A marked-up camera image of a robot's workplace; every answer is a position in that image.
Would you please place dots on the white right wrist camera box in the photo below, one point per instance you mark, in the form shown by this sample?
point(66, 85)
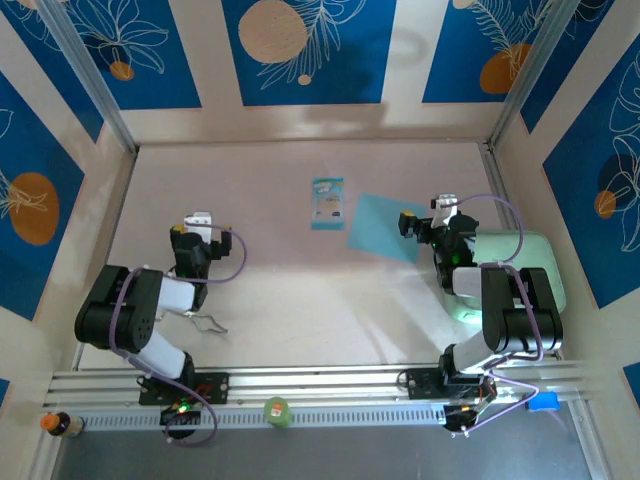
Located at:
point(444, 210)

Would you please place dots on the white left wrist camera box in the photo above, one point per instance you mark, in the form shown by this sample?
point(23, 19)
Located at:
point(199, 221)

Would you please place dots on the light blue paper sheet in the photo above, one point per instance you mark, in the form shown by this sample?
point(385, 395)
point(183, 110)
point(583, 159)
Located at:
point(375, 225)

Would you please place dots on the aluminium frame post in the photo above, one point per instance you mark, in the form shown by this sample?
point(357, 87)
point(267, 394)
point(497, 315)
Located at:
point(85, 70)
point(530, 70)

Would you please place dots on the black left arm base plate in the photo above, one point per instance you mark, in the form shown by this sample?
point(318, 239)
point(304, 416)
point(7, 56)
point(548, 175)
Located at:
point(215, 387)

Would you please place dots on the mint green zip case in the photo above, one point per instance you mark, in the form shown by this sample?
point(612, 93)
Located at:
point(540, 250)

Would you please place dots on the black controller board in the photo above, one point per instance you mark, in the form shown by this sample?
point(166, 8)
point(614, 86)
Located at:
point(180, 416)
point(457, 419)

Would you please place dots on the aluminium mounting rail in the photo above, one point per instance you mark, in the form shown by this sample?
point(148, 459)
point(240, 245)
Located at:
point(320, 380)

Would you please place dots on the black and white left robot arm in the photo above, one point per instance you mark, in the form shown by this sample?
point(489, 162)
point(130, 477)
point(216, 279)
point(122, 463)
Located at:
point(115, 310)

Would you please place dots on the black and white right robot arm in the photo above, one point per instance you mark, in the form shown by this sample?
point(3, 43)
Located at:
point(525, 310)

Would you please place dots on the black device at table edge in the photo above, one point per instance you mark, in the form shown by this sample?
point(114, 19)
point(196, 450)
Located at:
point(497, 185)

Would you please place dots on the blue printed snack packet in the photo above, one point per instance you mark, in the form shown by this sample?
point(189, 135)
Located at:
point(328, 205)

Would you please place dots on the brown bottle with orange cap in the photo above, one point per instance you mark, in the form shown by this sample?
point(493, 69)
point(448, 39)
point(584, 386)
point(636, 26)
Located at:
point(62, 425)

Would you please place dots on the aluminium side rail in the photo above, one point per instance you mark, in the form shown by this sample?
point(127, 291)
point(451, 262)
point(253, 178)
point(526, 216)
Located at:
point(107, 250)

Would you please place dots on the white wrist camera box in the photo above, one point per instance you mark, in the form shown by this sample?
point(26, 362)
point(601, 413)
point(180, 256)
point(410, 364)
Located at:
point(444, 210)
point(199, 221)

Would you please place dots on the small blue box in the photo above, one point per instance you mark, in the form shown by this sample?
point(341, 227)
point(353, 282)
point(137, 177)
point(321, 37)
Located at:
point(541, 402)

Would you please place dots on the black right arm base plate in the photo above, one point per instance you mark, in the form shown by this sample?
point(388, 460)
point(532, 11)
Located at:
point(422, 384)

